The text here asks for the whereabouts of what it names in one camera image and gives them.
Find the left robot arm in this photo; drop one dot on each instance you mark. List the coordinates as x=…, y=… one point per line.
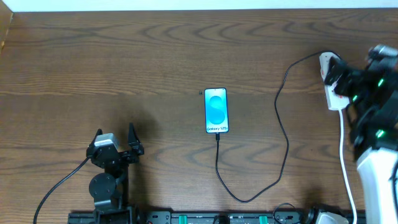
x=110, y=189

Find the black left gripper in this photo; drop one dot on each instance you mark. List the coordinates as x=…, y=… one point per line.
x=123, y=155

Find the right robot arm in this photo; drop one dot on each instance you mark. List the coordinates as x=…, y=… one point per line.
x=372, y=117

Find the smartphone with blue screen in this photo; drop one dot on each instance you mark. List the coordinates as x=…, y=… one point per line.
x=216, y=110

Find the white USB charger plug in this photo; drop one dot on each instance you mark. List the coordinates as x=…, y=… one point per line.
x=325, y=62

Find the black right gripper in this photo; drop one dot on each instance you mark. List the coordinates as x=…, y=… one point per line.
x=343, y=82

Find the white power strip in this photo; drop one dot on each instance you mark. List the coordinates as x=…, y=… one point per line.
x=334, y=101

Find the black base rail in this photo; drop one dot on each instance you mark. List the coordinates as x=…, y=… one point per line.
x=165, y=217

